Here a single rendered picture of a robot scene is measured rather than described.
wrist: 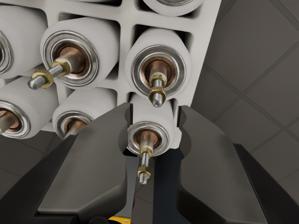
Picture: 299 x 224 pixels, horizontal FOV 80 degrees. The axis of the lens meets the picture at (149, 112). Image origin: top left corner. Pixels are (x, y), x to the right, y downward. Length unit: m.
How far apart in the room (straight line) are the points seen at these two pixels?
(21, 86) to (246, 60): 0.51
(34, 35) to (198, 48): 0.25
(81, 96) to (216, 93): 0.38
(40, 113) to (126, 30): 0.20
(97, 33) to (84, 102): 0.11
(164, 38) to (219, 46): 0.29
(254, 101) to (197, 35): 0.35
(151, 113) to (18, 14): 0.24
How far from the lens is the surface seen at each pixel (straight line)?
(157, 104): 0.17
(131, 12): 0.31
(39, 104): 0.37
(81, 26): 0.27
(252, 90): 0.60
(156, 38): 0.25
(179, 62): 0.25
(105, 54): 0.26
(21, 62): 0.32
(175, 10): 0.24
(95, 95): 0.34
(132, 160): 0.46
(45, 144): 0.78
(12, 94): 0.36
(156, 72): 0.22
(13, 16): 0.34
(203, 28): 0.32
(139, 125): 0.29
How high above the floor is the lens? 0.49
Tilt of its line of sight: 59 degrees down
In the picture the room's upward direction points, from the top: 174 degrees counter-clockwise
